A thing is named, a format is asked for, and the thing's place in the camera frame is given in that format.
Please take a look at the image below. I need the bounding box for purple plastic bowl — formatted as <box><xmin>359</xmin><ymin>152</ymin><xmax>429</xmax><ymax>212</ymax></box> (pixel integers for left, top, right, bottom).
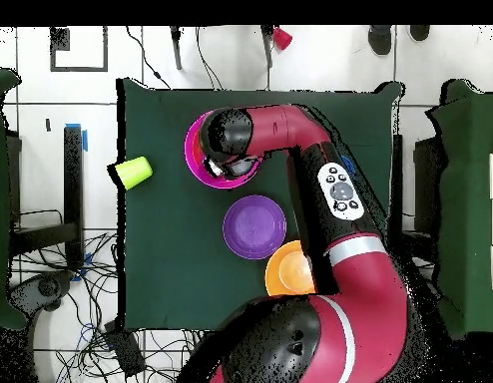
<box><xmin>222</xmin><ymin>193</ymin><xmax>287</xmax><ymax>261</ymax></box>

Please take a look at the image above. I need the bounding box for thin black cable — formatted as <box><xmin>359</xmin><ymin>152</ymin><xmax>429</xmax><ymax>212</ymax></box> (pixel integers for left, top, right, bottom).
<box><xmin>195</xmin><ymin>25</ymin><xmax>225</xmax><ymax>91</ymax></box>

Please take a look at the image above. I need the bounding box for black tripod leg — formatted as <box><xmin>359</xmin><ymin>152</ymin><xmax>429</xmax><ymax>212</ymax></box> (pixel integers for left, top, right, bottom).
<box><xmin>170</xmin><ymin>25</ymin><xmax>185</xmax><ymax>71</ymax></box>
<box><xmin>260</xmin><ymin>25</ymin><xmax>274</xmax><ymax>69</ymax></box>

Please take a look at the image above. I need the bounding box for black metal stand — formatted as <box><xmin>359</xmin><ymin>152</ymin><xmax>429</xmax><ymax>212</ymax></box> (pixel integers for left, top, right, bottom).
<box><xmin>390</xmin><ymin>134</ymin><xmax>404</xmax><ymax>232</ymax></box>
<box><xmin>8</xmin><ymin>126</ymin><xmax>85</xmax><ymax>269</ymax></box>

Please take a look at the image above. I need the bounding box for tangle of cables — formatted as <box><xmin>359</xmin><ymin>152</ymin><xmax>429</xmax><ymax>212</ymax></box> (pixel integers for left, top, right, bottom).
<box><xmin>10</xmin><ymin>208</ymin><xmax>200</xmax><ymax>383</ymax></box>

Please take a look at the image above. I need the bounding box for large pink plastic bowl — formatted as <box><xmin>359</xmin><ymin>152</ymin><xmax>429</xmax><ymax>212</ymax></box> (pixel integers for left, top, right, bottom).
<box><xmin>184</xmin><ymin>111</ymin><xmax>264</xmax><ymax>191</ymax></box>

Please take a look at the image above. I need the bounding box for black power strip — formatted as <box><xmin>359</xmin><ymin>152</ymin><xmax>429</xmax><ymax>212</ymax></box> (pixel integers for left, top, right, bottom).
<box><xmin>103</xmin><ymin>320</ymin><xmax>147</xmax><ymax>378</ymax></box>

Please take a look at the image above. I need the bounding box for red plastic bowl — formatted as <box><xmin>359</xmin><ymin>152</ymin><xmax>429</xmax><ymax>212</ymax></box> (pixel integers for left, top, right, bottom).
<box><xmin>192</xmin><ymin>129</ymin><xmax>204</xmax><ymax>171</ymax></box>

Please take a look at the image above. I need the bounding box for large orange plastic bowl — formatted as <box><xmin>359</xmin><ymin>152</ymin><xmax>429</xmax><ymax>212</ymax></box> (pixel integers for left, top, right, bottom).
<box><xmin>264</xmin><ymin>239</ymin><xmax>318</xmax><ymax>297</ymax></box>

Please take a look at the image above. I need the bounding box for dark green table cloth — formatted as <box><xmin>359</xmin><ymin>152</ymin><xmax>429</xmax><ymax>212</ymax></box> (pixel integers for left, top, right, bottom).
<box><xmin>116</xmin><ymin>77</ymin><xmax>403</xmax><ymax>333</ymax></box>

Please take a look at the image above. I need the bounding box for black cable with plug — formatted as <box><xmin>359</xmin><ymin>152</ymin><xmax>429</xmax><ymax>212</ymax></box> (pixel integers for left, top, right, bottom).
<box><xmin>125</xmin><ymin>25</ymin><xmax>173</xmax><ymax>90</ymax></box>

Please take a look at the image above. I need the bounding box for lime green plastic cup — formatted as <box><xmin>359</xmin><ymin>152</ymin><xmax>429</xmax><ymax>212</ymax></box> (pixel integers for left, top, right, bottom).
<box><xmin>114</xmin><ymin>156</ymin><xmax>154</xmax><ymax>191</ymax></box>

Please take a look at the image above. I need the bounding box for blue tape strip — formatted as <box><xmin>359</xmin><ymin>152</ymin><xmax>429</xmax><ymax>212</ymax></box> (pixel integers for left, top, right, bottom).
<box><xmin>65</xmin><ymin>123</ymin><xmax>89</xmax><ymax>153</ymax></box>

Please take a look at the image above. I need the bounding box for red plastic cup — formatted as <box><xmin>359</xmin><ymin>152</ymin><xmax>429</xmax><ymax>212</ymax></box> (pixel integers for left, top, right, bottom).
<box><xmin>272</xmin><ymin>26</ymin><xmax>294</xmax><ymax>52</ymax></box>

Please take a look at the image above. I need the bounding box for black square floor frame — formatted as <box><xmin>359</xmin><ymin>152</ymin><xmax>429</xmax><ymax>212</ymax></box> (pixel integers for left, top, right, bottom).
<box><xmin>49</xmin><ymin>25</ymin><xmax>109</xmax><ymax>73</ymax></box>

